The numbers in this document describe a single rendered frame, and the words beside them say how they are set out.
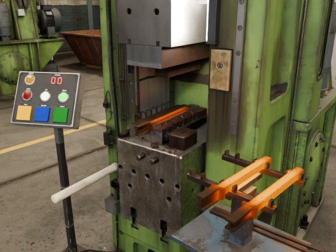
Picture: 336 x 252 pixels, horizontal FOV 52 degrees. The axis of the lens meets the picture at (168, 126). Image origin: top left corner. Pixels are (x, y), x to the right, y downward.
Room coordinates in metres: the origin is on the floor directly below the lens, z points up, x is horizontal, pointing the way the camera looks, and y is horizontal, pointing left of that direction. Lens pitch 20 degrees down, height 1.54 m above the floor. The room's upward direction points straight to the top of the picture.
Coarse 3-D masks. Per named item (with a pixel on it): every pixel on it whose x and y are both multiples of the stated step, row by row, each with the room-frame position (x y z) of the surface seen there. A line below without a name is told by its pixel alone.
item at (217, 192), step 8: (256, 160) 1.10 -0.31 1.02; (264, 160) 1.10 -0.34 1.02; (248, 168) 1.04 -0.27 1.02; (256, 168) 1.04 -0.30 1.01; (232, 176) 0.98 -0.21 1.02; (240, 176) 0.98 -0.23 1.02; (248, 176) 1.01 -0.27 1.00; (224, 184) 0.93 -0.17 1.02; (232, 184) 0.94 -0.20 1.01; (200, 192) 0.86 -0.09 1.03; (208, 192) 0.86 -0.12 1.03; (216, 192) 0.89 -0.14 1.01; (224, 192) 0.89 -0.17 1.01; (200, 200) 0.84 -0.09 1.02; (208, 200) 0.87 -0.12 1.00; (216, 200) 0.89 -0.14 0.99; (200, 208) 0.84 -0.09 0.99
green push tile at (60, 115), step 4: (56, 108) 1.66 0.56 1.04; (60, 108) 1.66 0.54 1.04; (64, 108) 1.66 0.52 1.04; (68, 108) 1.66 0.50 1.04; (56, 112) 1.65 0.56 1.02; (60, 112) 1.65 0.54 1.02; (64, 112) 1.65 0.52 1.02; (56, 116) 1.64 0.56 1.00; (60, 116) 1.64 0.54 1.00; (64, 116) 1.64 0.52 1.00; (52, 120) 1.63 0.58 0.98; (56, 120) 1.63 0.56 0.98; (60, 120) 1.63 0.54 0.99; (64, 120) 1.62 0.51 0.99
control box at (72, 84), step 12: (24, 72) 1.80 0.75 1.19; (36, 72) 1.79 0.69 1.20; (48, 72) 1.78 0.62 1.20; (60, 72) 1.77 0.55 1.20; (24, 84) 1.76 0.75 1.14; (36, 84) 1.75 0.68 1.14; (48, 84) 1.74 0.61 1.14; (60, 84) 1.73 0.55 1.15; (72, 84) 1.72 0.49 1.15; (36, 96) 1.72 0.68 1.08; (72, 96) 1.69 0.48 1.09; (72, 108) 1.66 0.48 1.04; (12, 120) 1.67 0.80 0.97; (24, 120) 1.66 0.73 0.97; (48, 120) 1.64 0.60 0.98; (72, 120) 1.63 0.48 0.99
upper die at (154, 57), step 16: (128, 48) 1.59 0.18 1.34; (144, 48) 1.53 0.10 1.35; (160, 48) 1.48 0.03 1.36; (176, 48) 1.57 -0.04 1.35; (192, 48) 1.69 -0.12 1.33; (208, 48) 1.82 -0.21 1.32; (128, 64) 1.59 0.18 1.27; (144, 64) 1.53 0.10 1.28; (160, 64) 1.48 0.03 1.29; (176, 64) 1.57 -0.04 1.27
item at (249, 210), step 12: (300, 168) 1.04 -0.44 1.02; (288, 180) 0.96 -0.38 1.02; (264, 192) 0.88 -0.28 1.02; (276, 192) 0.90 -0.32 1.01; (252, 204) 0.81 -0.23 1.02; (264, 204) 0.84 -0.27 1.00; (228, 216) 0.76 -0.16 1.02; (240, 216) 0.76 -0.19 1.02; (252, 216) 0.80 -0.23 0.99; (228, 228) 0.74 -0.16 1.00
